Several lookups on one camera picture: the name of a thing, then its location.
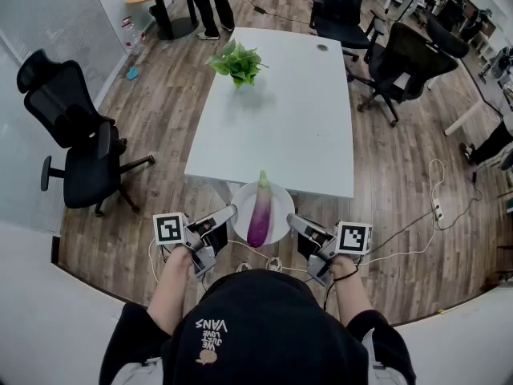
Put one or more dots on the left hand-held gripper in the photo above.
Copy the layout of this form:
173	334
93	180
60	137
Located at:
170	231

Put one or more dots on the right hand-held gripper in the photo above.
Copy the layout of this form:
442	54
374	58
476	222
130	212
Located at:
352	238

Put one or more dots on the white round plate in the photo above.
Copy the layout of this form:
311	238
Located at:
281	207

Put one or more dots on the purple eggplant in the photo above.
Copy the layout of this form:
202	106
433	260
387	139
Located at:
259	219

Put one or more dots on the person's left forearm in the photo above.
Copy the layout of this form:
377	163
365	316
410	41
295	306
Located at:
168	295

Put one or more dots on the person's right forearm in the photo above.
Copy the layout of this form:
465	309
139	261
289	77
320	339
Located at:
350	299

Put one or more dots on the white rectangular table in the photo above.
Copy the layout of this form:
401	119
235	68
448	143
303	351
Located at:
288	114

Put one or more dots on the white shoe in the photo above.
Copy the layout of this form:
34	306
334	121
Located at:
274	264
244	268

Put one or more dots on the black printed cap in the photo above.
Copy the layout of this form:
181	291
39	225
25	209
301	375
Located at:
260	315

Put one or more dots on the white power strip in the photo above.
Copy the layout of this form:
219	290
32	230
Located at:
438	209

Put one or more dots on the black office chair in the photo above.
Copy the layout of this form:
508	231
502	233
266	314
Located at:
405	62
445	34
86	175
340	2

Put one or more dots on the black short-sleeved shirt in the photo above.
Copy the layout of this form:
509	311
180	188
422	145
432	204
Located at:
128	335

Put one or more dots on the green leafy plant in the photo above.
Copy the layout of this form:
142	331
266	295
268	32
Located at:
240	62

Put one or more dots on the blue cloth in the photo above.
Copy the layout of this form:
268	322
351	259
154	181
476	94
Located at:
132	73

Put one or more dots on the white desk foot bar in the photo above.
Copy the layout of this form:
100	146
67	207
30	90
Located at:
465	122

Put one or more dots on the clear plastic water bottle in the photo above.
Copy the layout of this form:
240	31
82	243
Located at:
134	38

